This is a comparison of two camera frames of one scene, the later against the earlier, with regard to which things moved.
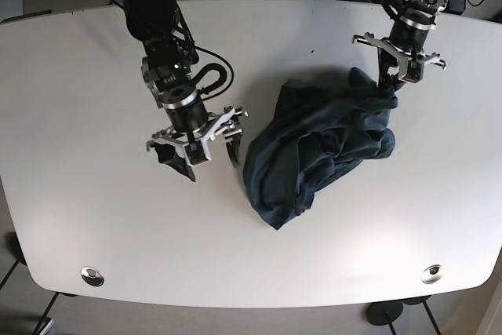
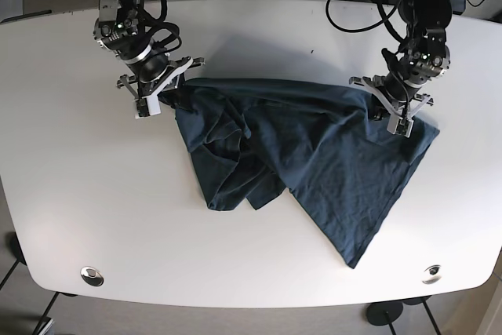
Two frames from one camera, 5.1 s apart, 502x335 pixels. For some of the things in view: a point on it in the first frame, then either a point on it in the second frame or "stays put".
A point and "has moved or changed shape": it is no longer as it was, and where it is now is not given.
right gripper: x=410 y=68 → x=376 y=111
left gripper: x=201 y=138 → x=180 y=97
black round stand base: x=383 y=313 stays put
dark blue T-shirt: x=322 y=128 has moved or changed shape
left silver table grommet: x=92 y=276 stays put
